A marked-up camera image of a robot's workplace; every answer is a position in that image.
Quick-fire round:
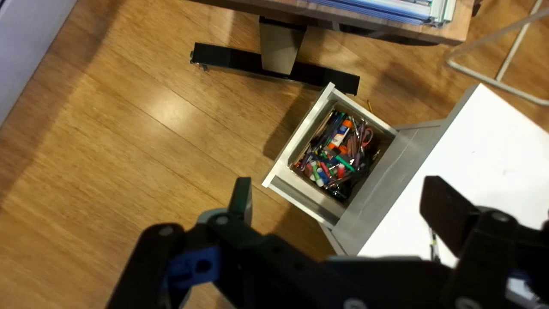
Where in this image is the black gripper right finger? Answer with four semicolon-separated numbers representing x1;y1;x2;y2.
418;174;549;309

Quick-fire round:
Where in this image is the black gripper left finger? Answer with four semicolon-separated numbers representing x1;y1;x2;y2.
106;176;298;309

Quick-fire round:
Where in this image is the grey metal drawer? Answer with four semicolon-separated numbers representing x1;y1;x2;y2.
260;80;398;227

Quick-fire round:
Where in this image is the grey drawer cabinet housing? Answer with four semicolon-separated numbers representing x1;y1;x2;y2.
322;118;454;258

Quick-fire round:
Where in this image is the assorted pens pile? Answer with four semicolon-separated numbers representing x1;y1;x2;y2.
289;107;380;193

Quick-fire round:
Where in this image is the wooden desk black foot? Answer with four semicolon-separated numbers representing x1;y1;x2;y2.
188;0;476;95

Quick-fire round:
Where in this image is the stack of papers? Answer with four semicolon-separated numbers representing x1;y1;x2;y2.
307;0;459;27

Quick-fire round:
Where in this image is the white metal tube frame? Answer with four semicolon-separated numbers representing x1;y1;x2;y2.
444;0;549;107

